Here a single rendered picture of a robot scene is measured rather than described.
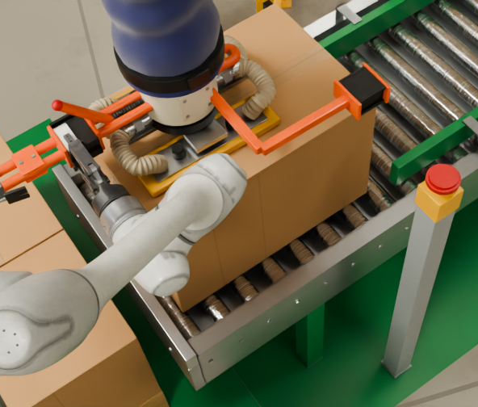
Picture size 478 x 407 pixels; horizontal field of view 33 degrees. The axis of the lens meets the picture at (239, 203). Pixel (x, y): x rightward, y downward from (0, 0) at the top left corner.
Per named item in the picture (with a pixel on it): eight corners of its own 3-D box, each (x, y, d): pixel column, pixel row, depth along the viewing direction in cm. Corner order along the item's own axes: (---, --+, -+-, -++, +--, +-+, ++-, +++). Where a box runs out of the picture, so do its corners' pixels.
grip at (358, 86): (363, 77, 175) (365, 61, 171) (389, 102, 171) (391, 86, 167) (333, 95, 173) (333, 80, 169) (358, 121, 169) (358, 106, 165)
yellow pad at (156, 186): (257, 96, 188) (255, 82, 184) (281, 123, 183) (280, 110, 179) (131, 168, 180) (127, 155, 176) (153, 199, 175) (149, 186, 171)
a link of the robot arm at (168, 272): (129, 253, 162) (174, 208, 160) (169, 311, 155) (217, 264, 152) (98, 243, 152) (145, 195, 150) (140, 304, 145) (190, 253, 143)
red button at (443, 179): (442, 167, 168) (445, 156, 165) (465, 190, 165) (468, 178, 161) (417, 184, 166) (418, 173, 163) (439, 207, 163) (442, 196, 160)
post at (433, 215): (397, 350, 252) (442, 168, 168) (412, 366, 249) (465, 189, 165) (380, 362, 251) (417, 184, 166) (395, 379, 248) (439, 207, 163)
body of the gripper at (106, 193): (96, 208, 154) (73, 176, 159) (106, 230, 162) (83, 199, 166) (130, 188, 156) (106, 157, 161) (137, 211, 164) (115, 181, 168)
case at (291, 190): (280, 102, 238) (275, 2, 205) (367, 192, 219) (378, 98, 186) (105, 207, 223) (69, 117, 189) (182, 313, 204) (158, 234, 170)
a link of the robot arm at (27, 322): (98, 256, 105) (-1, 259, 107) (47, 282, 87) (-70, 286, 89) (105, 354, 106) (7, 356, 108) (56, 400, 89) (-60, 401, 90)
